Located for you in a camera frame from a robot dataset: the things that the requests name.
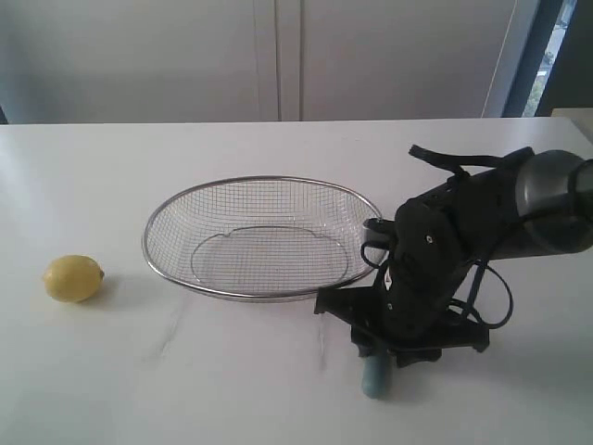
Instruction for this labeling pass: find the yellow lemon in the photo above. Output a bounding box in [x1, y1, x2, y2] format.
[43, 255, 105, 303]

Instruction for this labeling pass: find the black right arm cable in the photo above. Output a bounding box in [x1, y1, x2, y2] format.
[359, 143, 514, 328]

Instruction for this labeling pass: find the metal wire mesh basket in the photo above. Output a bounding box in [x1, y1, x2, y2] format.
[142, 175, 382, 302]

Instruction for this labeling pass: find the teal vegetable peeler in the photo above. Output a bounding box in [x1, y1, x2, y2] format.
[360, 352, 392, 400]

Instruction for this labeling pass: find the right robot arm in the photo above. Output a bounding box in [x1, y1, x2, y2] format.
[315, 146, 592, 367]

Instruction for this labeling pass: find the white side table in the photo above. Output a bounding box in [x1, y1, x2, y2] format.
[551, 108, 593, 143]

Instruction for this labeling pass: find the window with dark frame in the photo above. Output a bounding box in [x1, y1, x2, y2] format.
[502, 0, 592, 118]

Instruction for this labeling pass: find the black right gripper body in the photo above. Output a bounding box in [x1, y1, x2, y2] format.
[372, 175, 518, 338]

